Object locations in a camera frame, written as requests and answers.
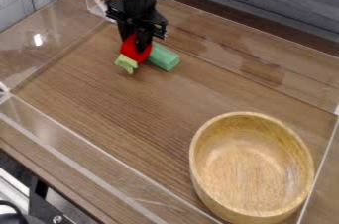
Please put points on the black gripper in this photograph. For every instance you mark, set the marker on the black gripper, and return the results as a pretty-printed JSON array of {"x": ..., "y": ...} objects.
[{"x": 134, "y": 14}]

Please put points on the red plush tomato green stem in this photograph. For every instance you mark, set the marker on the red plush tomato green stem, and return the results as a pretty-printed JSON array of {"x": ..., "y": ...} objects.
[{"x": 130, "y": 57}]

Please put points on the green rectangular block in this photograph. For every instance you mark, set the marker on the green rectangular block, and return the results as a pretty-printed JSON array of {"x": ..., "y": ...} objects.
[{"x": 162, "y": 57}]

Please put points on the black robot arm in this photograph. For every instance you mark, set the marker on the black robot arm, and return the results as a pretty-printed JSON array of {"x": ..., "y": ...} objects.
[{"x": 137, "y": 19}]

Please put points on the wooden bowl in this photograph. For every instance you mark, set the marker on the wooden bowl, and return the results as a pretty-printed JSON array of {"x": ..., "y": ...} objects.
[{"x": 251, "y": 168}]

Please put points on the clear acrylic corner bracket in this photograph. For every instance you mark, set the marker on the clear acrylic corner bracket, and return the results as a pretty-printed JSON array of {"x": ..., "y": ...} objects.
[{"x": 97, "y": 8}]

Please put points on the clear acrylic enclosure wall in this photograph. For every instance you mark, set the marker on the clear acrylic enclosure wall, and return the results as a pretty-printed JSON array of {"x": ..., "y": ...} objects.
[{"x": 112, "y": 143}]

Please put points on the black metal table frame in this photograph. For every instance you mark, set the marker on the black metal table frame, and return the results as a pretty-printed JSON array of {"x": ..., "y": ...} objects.
[{"x": 49, "y": 196}]

